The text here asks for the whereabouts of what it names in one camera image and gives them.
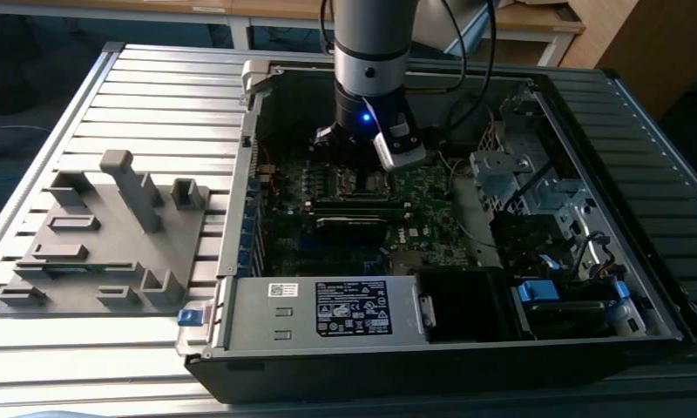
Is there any green ram stick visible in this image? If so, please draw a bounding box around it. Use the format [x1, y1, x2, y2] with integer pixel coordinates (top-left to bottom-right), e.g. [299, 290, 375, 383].
[44, 264, 104, 274]

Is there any cpu socket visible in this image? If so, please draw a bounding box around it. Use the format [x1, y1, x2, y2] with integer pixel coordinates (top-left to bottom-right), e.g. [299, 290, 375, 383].
[336, 165, 398, 201]

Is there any grey parts rack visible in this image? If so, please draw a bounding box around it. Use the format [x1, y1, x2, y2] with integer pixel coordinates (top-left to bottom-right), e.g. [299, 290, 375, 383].
[0, 149, 213, 315]

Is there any silver cpu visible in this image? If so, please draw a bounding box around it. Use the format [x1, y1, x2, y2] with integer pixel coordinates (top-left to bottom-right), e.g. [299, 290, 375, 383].
[360, 172, 388, 193]

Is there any blue floor cable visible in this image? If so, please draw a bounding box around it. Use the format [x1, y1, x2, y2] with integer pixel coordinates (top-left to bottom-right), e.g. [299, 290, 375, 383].
[0, 124, 57, 184]

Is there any black rating label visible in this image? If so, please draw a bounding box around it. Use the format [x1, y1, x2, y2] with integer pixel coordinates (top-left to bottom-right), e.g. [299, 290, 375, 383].
[315, 280, 391, 337]

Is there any wooden cabinet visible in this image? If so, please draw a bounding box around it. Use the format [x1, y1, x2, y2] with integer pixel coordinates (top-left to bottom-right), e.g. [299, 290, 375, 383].
[559, 0, 697, 121]

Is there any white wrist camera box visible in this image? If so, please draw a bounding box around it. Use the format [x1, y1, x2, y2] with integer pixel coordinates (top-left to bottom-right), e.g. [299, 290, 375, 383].
[372, 121, 431, 172]

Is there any finned chipset heatsink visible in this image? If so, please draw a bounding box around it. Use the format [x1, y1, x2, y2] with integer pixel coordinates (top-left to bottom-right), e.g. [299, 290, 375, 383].
[390, 250, 424, 270]

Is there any wooden desk white frame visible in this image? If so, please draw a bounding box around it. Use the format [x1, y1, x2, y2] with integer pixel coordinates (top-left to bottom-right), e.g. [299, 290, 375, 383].
[11, 0, 587, 67]

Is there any grey case release handle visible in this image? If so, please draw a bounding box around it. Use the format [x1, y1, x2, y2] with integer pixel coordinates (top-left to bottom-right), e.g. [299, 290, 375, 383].
[240, 59, 269, 96]

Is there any black looped case cable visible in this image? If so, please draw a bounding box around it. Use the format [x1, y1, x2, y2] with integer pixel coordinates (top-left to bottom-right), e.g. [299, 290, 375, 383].
[572, 229, 615, 282]

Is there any green motherboard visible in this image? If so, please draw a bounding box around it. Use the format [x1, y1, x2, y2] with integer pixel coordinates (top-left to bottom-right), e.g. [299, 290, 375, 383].
[253, 145, 504, 279]

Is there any black pc case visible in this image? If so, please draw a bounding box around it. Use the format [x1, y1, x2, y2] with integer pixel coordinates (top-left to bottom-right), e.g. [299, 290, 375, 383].
[176, 59, 697, 406]

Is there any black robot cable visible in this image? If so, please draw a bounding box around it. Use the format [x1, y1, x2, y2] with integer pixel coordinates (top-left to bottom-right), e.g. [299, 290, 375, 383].
[317, 0, 335, 57]
[450, 0, 499, 134]
[439, 0, 468, 95]

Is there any silver metal drive cage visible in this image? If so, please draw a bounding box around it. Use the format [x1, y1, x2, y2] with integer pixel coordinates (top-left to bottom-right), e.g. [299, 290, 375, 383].
[468, 84, 603, 219]

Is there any black hard disk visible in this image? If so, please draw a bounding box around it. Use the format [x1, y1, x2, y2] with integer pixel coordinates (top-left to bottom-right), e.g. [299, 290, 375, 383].
[526, 300, 611, 340]

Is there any silver power supply unit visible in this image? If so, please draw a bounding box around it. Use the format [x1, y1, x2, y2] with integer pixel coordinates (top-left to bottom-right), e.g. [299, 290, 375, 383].
[208, 273, 439, 353]

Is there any metal cpu socket cover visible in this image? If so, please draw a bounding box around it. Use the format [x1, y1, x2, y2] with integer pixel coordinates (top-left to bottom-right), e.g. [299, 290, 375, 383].
[340, 167, 396, 199]

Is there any black plastic air shroud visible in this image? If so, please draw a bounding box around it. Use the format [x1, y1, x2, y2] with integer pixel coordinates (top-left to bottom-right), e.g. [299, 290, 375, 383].
[416, 268, 512, 344]

